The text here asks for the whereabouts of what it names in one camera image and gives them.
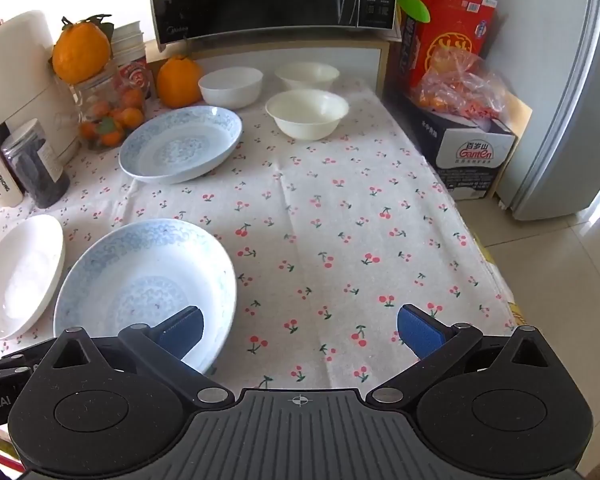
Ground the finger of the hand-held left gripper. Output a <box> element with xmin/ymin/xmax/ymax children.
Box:
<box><xmin>0</xmin><ymin>340</ymin><xmax>57</xmax><ymax>380</ymax></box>

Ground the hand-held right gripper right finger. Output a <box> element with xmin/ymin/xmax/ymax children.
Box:
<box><xmin>366</xmin><ymin>304</ymin><xmax>556</xmax><ymax>407</ymax></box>

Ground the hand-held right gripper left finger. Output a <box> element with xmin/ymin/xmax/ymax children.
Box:
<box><xmin>45</xmin><ymin>306</ymin><xmax>236</xmax><ymax>408</ymax></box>

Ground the blue patterned plate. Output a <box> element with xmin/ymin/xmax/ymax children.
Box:
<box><xmin>53</xmin><ymin>218</ymin><xmax>237</xmax><ymax>376</ymax></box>
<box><xmin>118</xmin><ymin>106</ymin><xmax>243</xmax><ymax>184</ymax></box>

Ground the white plate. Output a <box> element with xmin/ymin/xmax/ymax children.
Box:
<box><xmin>0</xmin><ymin>214</ymin><xmax>65</xmax><ymax>341</ymax></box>

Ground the cream bowl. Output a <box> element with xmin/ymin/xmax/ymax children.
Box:
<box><xmin>274</xmin><ymin>61</ymin><xmax>340</xmax><ymax>92</ymax></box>
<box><xmin>265</xmin><ymin>89</ymin><xmax>350</xmax><ymax>141</ymax></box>

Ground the cherry print tablecloth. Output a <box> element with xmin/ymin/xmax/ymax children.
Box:
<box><xmin>0</xmin><ymin>77</ymin><xmax>520</xmax><ymax>403</ymax></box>

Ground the dark cardboard box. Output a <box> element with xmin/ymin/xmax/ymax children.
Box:
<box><xmin>385</xmin><ymin>80</ymin><xmax>533</xmax><ymax>201</ymax></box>

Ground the clear jar of dark contents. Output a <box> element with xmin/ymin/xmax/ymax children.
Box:
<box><xmin>1</xmin><ymin>118</ymin><xmax>71</xmax><ymax>209</ymax></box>

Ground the glass jar of small oranges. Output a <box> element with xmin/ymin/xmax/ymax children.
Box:
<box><xmin>69</xmin><ymin>60</ymin><xmax>148</xmax><ymax>153</ymax></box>

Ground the clear plastic bag of oranges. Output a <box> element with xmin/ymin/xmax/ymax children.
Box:
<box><xmin>410</xmin><ymin>47</ymin><xmax>511</xmax><ymax>121</ymax></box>

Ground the bright white bowl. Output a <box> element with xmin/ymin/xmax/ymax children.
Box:
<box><xmin>198</xmin><ymin>67</ymin><xmax>264</xmax><ymax>109</ymax></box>

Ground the silver refrigerator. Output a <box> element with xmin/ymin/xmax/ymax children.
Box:
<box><xmin>500</xmin><ymin>0</ymin><xmax>600</xmax><ymax>222</ymax></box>

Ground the glass jar with small oranges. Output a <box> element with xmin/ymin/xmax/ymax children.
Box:
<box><xmin>111</xmin><ymin>21</ymin><xmax>153</xmax><ymax>106</ymax></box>

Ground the cream air fryer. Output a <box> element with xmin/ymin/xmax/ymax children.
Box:
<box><xmin>0</xmin><ymin>10</ymin><xmax>81</xmax><ymax>207</ymax></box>

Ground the red cardboard box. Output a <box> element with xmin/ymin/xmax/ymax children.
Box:
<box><xmin>400</xmin><ymin>0</ymin><xmax>498</xmax><ymax>106</ymax></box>

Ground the large orange with leaves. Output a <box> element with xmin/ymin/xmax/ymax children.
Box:
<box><xmin>51</xmin><ymin>14</ymin><xmax>115</xmax><ymax>84</ymax></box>

